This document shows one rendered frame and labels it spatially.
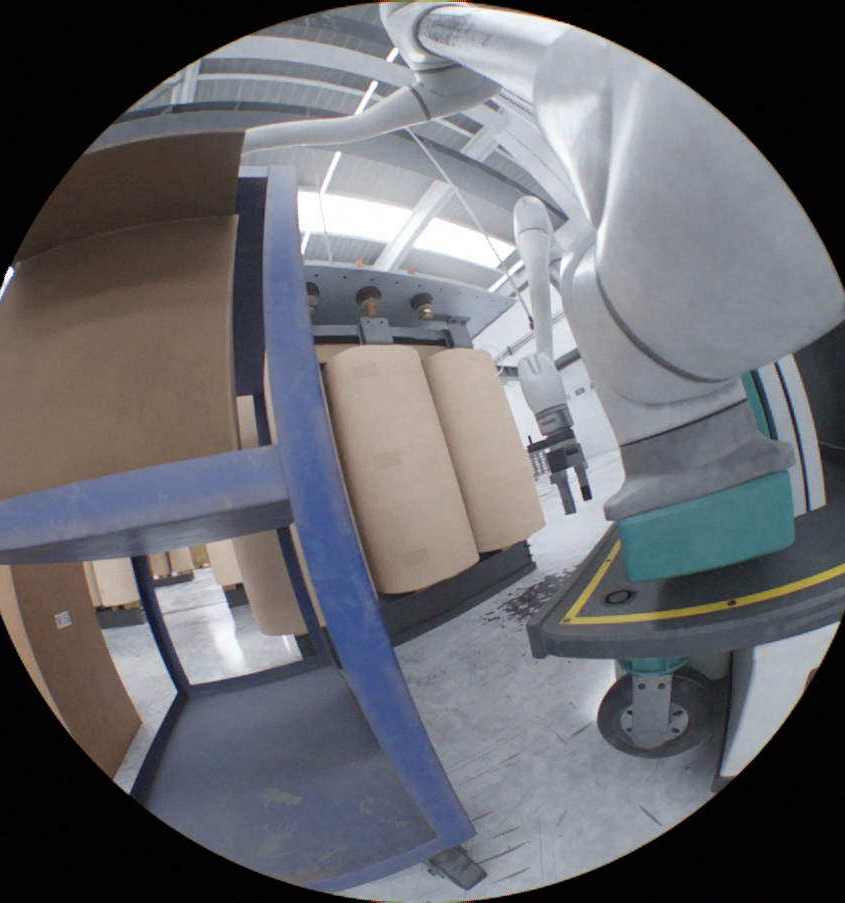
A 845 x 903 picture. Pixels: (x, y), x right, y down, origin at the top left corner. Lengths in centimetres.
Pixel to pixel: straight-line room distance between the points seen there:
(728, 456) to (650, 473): 7
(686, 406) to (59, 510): 44
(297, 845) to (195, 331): 54
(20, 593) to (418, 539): 113
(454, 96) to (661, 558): 76
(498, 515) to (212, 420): 114
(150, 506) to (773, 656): 45
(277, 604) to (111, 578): 213
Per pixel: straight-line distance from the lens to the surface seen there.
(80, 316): 33
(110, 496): 22
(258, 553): 91
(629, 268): 18
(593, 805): 55
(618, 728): 54
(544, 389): 75
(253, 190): 44
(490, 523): 126
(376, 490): 101
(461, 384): 132
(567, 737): 64
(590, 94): 18
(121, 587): 287
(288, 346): 23
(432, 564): 104
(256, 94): 978
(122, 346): 29
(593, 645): 31
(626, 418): 29
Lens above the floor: 49
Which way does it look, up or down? 9 degrees up
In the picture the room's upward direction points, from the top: 16 degrees counter-clockwise
